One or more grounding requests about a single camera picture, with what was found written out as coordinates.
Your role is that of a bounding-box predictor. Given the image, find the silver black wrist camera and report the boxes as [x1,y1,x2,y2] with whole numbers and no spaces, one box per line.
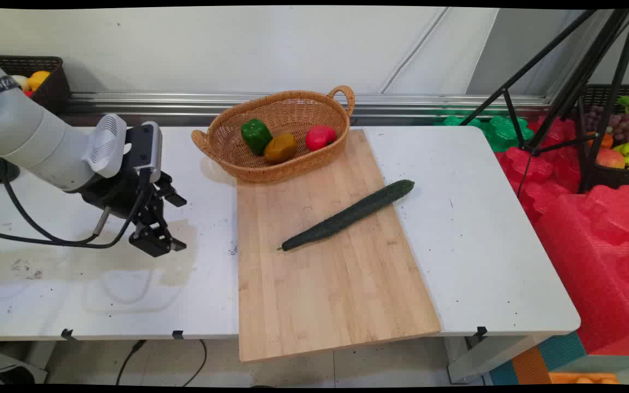
[125,121,163,183]

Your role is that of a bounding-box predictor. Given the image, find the purple toy grapes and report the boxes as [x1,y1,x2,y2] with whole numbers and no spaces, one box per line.
[585,105,629,144]

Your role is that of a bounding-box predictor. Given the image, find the dark woven basket behind tripod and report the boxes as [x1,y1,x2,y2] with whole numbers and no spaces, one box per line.
[575,84,629,192]

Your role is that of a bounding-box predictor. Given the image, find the dark woven fruit basket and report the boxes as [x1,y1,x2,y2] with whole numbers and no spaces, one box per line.
[0,55,72,115]

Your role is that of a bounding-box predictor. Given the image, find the teal orange floor mat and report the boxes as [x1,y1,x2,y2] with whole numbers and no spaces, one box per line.
[488,331,621,386]

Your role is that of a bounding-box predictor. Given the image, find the small orange toy fruit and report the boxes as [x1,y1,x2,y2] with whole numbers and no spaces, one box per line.
[588,131,615,150]

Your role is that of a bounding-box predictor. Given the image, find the green foam mats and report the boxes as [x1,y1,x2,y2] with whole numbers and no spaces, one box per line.
[434,111,535,153]

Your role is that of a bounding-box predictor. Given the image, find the white table leg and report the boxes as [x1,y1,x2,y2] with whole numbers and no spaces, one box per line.
[444,333,554,384]

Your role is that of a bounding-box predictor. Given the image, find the aluminium wall rail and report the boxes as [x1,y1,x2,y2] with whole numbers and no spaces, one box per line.
[62,91,554,118]

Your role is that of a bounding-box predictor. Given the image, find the grey stand base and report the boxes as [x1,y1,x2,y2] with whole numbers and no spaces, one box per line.
[0,343,49,386]

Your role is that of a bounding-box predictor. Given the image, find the black camera cable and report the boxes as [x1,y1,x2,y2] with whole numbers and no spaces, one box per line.
[0,168,150,249]

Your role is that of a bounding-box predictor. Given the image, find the red apple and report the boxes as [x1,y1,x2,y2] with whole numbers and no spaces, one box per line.
[305,124,337,152]

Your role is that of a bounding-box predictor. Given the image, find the black floor cable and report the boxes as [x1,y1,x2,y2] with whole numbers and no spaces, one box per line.
[115,339,208,387]

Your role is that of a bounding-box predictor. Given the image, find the red foam mats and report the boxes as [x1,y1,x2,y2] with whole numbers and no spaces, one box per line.
[494,115,629,356]

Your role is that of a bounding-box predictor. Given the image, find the yellow toy fruit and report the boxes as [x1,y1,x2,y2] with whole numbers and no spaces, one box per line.
[27,70,51,92]

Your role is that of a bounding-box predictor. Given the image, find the long dark green cucumber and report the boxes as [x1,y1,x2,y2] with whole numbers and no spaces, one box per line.
[278,180,416,252]

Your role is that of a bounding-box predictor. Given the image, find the black tripod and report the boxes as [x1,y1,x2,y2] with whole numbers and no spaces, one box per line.
[459,8,629,195]

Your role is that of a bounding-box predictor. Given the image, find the red-yellow toy apple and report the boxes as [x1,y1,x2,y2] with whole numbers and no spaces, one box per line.
[596,147,627,169]

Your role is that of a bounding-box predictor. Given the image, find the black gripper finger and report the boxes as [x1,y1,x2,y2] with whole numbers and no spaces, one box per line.
[153,171,188,209]
[128,205,187,258]

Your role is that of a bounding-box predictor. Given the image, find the wooden cutting board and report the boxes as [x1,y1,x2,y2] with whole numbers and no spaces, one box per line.
[236,129,442,364]

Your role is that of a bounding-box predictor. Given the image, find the yellow-brown bell pepper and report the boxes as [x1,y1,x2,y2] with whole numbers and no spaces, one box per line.
[263,133,298,165]

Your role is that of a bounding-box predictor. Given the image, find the tan wicker basket with handles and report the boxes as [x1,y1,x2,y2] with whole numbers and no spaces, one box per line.
[191,85,355,183]

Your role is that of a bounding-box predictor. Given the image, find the green bell pepper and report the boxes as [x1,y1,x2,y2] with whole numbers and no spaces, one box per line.
[240,118,274,156]

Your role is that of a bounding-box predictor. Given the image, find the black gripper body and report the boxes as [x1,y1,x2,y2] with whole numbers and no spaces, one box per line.
[81,168,158,222]

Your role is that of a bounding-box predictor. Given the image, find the white vented camera mount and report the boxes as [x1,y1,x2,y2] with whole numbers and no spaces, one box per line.
[82,114,132,178]

